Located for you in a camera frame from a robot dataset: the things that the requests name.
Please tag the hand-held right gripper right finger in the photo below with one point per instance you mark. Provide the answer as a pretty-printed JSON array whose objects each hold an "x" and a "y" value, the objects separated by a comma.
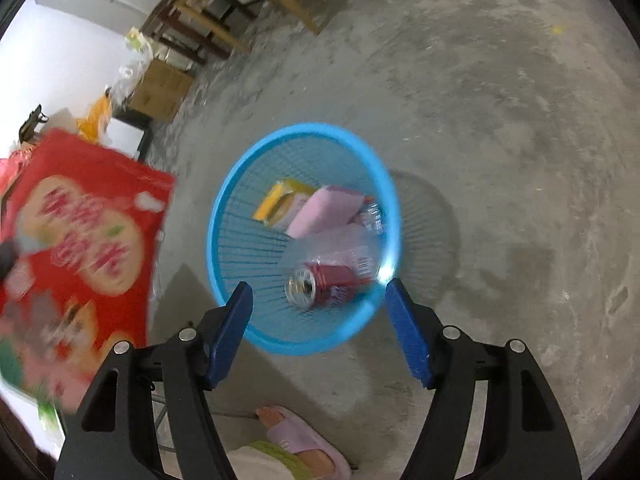
[{"x": 407, "y": 330}]

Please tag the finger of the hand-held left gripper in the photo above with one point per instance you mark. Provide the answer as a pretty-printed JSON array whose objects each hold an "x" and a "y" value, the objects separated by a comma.
[{"x": 7, "y": 257}]

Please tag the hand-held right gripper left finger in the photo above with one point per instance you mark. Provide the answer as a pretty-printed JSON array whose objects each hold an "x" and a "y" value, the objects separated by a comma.
[{"x": 232, "y": 330}]

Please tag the blue plastic basket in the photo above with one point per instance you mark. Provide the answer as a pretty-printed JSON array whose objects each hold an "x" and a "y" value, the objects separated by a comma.
[{"x": 235, "y": 260}]

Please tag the red drink can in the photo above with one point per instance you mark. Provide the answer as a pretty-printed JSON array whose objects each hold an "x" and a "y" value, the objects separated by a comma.
[{"x": 335, "y": 280}]

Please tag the red snack bag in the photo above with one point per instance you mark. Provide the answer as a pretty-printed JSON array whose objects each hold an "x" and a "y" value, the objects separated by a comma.
[{"x": 100, "y": 210}]

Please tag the clear plastic container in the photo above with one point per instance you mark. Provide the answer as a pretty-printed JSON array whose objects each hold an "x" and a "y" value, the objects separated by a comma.
[{"x": 340, "y": 245}]

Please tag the yellow snack packet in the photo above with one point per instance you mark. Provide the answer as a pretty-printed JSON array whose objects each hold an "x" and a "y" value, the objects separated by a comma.
[{"x": 272, "y": 200}]

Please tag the pink foam block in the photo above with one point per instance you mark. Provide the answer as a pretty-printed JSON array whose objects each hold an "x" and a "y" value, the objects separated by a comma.
[{"x": 325, "y": 210}]

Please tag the pink slipper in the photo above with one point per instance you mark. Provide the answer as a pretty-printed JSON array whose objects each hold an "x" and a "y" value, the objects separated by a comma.
[{"x": 300, "y": 440}]

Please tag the white box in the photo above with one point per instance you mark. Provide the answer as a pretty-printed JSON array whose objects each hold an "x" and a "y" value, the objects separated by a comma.
[{"x": 122, "y": 135}]

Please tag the yellow plastic bag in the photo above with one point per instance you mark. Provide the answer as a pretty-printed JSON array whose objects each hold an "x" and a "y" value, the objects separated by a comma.
[{"x": 97, "y": 115}]

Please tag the crumpled clear plastic bag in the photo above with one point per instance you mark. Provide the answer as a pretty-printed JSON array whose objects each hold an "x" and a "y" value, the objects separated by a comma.
[{"x": 125, "y": 77}]

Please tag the cardboard box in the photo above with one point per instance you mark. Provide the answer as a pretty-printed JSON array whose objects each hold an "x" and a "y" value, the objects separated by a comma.
[{"x": 160, "y": 90}]

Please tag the white bag green print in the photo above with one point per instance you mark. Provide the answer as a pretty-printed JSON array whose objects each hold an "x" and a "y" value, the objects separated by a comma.
[{"x": 137, "y": 40}]

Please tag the dark wooden stool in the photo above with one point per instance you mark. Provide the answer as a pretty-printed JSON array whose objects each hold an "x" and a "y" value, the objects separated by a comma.
[{"x": 165, "y": 20}]

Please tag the wooden chair dark seat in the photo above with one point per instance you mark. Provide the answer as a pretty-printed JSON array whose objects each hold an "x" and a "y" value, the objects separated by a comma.
[{"x": 295, "y": 7}]

